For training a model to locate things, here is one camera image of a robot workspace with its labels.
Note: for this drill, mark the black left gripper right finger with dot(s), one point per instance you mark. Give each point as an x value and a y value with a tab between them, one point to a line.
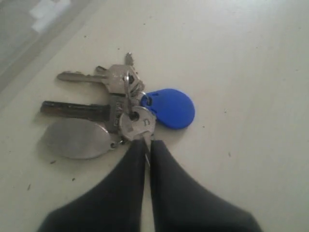
181	204

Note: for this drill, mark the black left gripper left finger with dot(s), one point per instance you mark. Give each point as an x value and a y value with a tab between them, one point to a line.
113	205

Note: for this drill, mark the keys with blue fob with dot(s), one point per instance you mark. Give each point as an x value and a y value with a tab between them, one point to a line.
87	131

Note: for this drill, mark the white plastic drawer cabinet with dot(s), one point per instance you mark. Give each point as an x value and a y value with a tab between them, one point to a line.
26	26

